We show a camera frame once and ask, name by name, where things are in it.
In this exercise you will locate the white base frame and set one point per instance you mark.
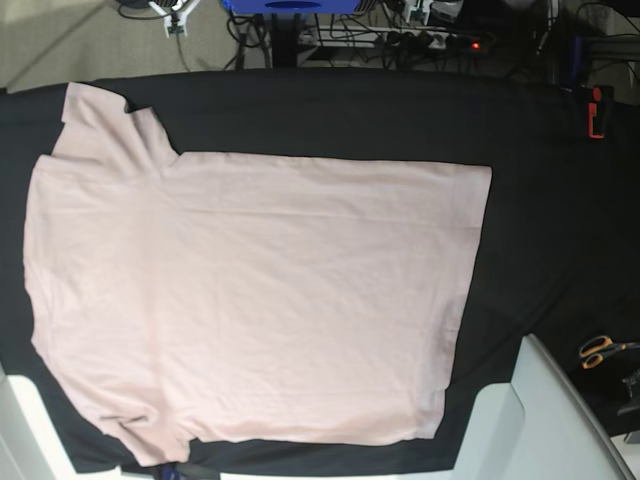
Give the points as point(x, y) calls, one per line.
point(30, 445)
point(536, 426)

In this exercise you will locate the black metal bracket right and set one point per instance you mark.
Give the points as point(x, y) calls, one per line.
point(632, 385)

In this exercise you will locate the black table stand post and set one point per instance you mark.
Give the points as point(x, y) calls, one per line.
point(284, 34)

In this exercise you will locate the blue plastic bin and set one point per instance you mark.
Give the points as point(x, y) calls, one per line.
point(247, 7)

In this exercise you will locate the orange handled scissors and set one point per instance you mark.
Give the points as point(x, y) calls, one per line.
point(599, 348)

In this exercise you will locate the black table cloth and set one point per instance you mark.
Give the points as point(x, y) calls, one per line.
point(559, 256)

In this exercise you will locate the pink T-shirt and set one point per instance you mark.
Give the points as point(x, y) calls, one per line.
point(230, 297)

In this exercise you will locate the red black clamp right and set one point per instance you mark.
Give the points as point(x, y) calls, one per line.
point(600, 107)

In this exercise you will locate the white power strip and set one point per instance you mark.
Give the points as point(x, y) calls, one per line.
point(346, 36)

